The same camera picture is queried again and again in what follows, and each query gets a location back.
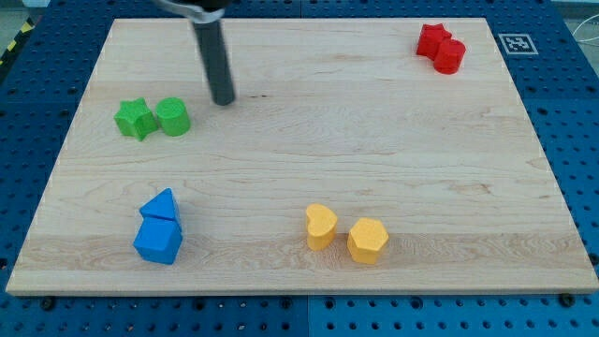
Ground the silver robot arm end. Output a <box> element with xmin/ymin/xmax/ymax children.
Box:
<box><xmin>152</xmin><ymin>0</ymin><xmax>231</xmax><ymax>24</ymax></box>

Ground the green star block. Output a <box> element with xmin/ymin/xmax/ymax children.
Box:
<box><xmin>113</xmin><ymin>97</ymin><xmax>158</xmax><ymax>141</ymax></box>

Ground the red star block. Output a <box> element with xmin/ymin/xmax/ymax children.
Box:
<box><xmin>416</xmin><ymin>23</ymin><xmax>452</xmax><ymax>61</ymax></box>

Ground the yellow heart block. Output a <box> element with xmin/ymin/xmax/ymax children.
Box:
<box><xmin>305</xmin><ymin>203</ymin><xmax>338</xmax><ymax>251</ymax></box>

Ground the light wooden board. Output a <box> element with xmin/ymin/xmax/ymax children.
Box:
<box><xmin>7</xmin><ymin>18</ymin><xmax>598</xmax><ymax>297</ymax></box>

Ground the yellow hexagon block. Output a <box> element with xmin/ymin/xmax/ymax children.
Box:
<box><xmin>347</xmin><ymin>217</ymin><xmax>389</xmax><ymax>265</ymax></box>

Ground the green cylinder block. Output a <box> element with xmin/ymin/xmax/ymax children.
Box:
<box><xmin>156</xmin><ymin>97</ymin><xmax>190</xmax><ymax>137</ymax></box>

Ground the blue triangle block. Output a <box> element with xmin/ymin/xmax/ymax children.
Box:
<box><xmin>139</xmin><ymin>187</ymin><xmax>183</xmax><ymax>231</ymax></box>

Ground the blue cube block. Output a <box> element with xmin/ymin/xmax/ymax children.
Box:
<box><xmin>133</xmin><ymin>217</ymin><xmax>183</xmax><ymax>265</ymax></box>

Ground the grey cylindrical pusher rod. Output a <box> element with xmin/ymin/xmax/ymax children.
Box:
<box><xmin>193</xmin><ymin>21</ymin><xmax>236</xmax><ymax>106</ymax></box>

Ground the red cylinder block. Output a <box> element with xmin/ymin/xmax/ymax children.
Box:
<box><xmin>433</xmin><ymin>39</ymin><xmax>466</xmax><ymax>75</ymax></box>

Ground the white fiducial marker tag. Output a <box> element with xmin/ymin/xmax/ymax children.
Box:
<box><xmin>498</xmin><ymin>33</ymin><xmax>538</xmax><ymax>55</ymax></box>

